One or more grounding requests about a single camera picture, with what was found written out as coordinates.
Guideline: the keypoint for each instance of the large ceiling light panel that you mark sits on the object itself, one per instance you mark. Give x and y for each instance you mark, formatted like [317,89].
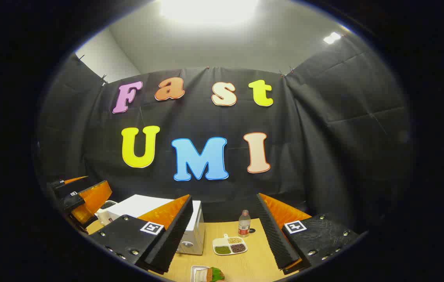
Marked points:
[208,9]

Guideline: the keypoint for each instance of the black backdrop cloth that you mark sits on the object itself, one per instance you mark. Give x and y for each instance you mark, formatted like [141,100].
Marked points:
[206,125]

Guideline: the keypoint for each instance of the white rectangular tray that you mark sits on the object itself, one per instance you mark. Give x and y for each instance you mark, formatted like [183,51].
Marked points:
[196,272]

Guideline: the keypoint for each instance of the white microwave oven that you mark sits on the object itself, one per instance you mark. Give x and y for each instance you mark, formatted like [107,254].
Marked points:
[136,203]

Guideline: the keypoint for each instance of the toast sandwich with lettuce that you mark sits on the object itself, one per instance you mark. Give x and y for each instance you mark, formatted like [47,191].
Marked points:
[214,274]

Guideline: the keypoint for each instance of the divided dish of beans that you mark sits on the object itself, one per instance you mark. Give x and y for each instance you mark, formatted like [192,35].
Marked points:
[230,246]

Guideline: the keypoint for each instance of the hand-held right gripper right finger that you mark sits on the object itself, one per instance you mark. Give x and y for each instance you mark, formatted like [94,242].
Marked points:
[275,239]

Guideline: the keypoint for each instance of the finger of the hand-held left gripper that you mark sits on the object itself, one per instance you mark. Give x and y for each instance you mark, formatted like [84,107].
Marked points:
[74,200]
[59,184]

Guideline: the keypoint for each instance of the clear plastic bottle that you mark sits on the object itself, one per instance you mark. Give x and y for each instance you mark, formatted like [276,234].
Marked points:
[244,225]

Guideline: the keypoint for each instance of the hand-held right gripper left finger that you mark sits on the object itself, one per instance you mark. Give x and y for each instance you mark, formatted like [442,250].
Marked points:
[171,243]

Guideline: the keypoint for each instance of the small ceiling light panel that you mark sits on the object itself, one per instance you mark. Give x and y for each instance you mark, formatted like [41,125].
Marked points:
[332,38]

